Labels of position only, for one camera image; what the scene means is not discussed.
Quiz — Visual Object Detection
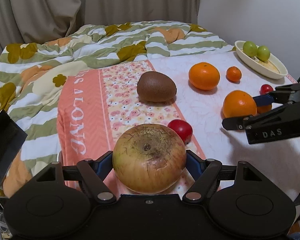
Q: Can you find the striped floral duvet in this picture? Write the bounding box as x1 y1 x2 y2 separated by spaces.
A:
0 21 232 197

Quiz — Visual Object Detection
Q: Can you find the pink floral towel cloth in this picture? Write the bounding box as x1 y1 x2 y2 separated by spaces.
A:
57 51 300 199

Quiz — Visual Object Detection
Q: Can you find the green grape fruit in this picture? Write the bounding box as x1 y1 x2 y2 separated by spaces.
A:
242 41 257 57
256 46 270 62

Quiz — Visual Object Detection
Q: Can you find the cream oval bowl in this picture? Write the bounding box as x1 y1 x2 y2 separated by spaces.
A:
235 40 288 80

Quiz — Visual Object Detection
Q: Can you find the small mandarin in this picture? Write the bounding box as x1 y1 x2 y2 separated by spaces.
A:
226 66 242 83

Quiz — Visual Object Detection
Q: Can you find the right green grape fruit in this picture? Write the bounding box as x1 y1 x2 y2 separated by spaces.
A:
256 46 270 62

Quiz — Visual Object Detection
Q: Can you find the left green grape fruit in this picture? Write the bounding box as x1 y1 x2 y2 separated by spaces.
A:
242 41 257 57

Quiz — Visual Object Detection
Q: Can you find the black box left edge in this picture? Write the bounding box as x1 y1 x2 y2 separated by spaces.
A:
0 109 27 187

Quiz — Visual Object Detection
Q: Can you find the small cherry tomato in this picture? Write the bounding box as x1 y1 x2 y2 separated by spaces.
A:
260 84 274 95

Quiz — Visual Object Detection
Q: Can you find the large orange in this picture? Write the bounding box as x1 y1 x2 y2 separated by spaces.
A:
189 62 220 90

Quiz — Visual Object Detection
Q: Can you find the brown kiwi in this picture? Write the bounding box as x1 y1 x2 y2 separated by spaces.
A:
136 71 177 102

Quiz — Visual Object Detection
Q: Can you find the beige curtain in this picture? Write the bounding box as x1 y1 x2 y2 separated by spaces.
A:
0 0 200 54

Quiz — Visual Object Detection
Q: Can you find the yellow-red apple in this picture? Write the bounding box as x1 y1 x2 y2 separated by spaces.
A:
112 124 186 194

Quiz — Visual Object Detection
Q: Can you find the large red tomato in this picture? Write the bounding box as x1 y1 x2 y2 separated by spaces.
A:
168 119 193 145

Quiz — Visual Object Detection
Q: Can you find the small orange behind gripper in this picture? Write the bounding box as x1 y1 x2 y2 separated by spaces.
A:
257 104 272 114

